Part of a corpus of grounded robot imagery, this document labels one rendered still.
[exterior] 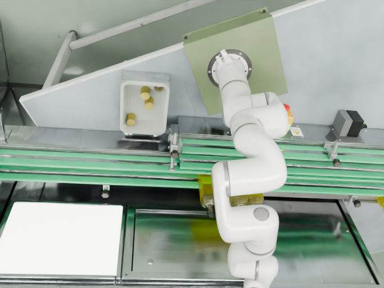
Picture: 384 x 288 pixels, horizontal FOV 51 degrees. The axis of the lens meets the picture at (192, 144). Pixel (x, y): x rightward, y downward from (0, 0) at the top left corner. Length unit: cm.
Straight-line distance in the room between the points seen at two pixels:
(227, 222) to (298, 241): 76
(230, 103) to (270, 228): 40
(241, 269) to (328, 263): 53
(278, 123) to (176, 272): 63
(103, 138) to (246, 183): 83
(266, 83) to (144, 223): 68
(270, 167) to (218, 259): 62
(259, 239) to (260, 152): 20
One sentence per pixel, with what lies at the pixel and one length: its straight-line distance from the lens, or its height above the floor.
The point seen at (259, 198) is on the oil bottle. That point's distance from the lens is 151.
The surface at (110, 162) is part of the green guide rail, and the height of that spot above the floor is 93.
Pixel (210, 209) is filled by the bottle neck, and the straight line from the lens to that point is 144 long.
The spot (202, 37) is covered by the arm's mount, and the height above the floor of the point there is 83.
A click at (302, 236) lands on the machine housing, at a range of 171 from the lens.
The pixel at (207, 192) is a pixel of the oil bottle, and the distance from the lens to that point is 148.
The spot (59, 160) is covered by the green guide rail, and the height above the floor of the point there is 93.
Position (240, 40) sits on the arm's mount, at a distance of 141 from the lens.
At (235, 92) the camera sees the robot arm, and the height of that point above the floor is 107.
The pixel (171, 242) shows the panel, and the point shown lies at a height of 116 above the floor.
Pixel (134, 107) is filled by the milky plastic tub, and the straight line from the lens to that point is 159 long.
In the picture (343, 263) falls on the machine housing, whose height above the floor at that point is 121.
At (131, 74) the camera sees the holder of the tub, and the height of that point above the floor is 78.
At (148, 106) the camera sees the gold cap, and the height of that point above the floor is 81.
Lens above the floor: 212
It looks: 53 degrees down
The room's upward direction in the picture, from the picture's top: 174 degrees clockwise
